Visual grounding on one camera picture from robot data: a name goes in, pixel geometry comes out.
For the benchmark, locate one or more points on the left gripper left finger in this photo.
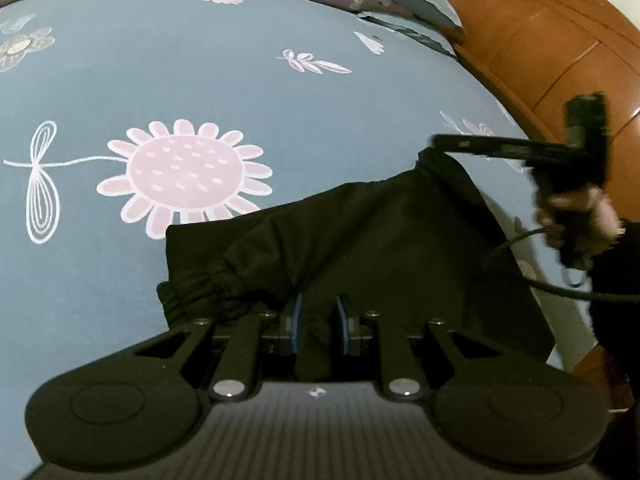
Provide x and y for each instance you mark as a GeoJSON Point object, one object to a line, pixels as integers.
{"type": "Point", "coordinates": [139, 404]}

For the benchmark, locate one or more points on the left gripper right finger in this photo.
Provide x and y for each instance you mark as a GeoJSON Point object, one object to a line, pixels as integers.
{"type": "Point", "coordinates": [493, 404]}

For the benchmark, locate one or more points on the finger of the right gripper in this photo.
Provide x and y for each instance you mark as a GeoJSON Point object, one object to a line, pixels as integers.
{"type": "Point", "coordinates": [503, 148]}

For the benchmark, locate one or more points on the black sweatpants with drawstring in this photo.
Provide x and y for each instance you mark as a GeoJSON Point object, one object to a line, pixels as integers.
{"type": "Point", "coordinates": [421, 245]}

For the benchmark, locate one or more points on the person's right hand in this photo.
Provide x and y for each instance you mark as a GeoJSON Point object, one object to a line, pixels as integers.
{"type": "Point", "coordinates": [585, 219]}

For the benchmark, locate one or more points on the wooden nightstand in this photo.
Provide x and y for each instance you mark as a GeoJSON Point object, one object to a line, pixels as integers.
{"type": "Point", "coordinates": [597, 369]}

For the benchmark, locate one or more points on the wooden headboard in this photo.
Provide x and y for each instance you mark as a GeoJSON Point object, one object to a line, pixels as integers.
{"type": "Point", "coordinates": [538, 54]}

